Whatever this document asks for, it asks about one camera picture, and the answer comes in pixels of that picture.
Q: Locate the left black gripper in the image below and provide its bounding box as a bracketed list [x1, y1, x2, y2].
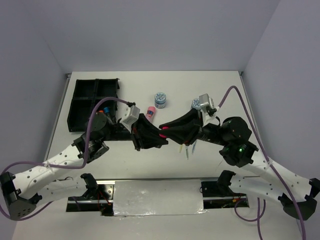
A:
[100, 111, 168, 150]

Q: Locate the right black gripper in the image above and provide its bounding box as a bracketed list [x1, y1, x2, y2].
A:
[156, 107, 226, 146]

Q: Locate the pink highlighter cap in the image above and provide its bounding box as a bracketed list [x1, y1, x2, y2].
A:
[159, 126, 170, 139]

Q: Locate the blue highlighter cap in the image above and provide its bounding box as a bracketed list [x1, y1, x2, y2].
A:
[103, 107, 110, 113]

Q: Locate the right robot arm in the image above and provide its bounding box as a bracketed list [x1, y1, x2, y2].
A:
[159, 109, 320, 221]

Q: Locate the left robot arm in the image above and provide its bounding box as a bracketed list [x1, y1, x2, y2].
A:
[0, 111, 168, 221]

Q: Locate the blue pen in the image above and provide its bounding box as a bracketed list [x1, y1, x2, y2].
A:
[191, 140, 197, 155]

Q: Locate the green pen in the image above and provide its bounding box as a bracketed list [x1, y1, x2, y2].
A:
[185, 146, 189, 160]

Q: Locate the blue-lidded jar right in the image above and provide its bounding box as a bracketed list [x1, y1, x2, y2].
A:
[191, 98, 201, 110]

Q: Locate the blue-lidded jar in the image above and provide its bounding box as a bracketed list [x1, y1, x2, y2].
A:
[191, 98, 201, 110]
[154, 92, 167, 109]

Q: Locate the pink-capped clear tube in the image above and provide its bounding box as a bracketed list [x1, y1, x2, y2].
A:
[145, 106, 156, 123]

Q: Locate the blue-lidded jar left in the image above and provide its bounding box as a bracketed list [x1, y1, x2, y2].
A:
[154, 92, 167, 109]

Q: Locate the black four-compartment organizer tray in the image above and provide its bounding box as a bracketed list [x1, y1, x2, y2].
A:
[67, 78, 120, 133]

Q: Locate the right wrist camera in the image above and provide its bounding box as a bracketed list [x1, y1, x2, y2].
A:
[199, 93, 218, 126]

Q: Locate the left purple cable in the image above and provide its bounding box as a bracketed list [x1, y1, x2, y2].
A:
[0, 96, 136, 222]

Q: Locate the purple cable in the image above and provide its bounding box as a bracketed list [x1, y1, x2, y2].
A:
[217, 85, 307, 240]
[0, 96, 136, 222]

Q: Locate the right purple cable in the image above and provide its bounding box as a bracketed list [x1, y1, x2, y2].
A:
[217, 85, 307, 240]

